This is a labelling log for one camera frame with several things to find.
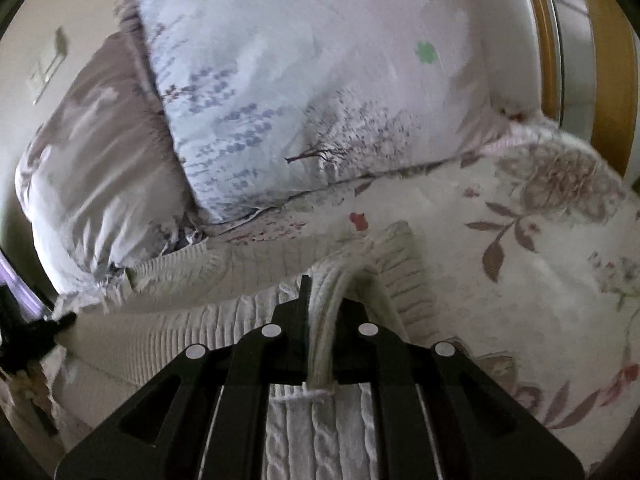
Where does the cream cable knit sweater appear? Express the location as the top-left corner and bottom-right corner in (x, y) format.
(52, 221), (433, 479)

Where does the white floral left pillow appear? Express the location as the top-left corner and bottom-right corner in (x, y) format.
(15, 32), (204, 294)

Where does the floral bed sheet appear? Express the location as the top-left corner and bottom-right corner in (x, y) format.
(44, 114), (640, 470)

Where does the blue floral right pillow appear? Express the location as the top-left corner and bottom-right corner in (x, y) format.
(116, 0), (511, 224)

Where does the wooden headboard shelf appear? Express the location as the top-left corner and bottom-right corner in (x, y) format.
(529, 0), (639, 184)

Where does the white wall switch panel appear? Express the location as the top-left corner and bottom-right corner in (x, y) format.
(27, 27), (67, 105)

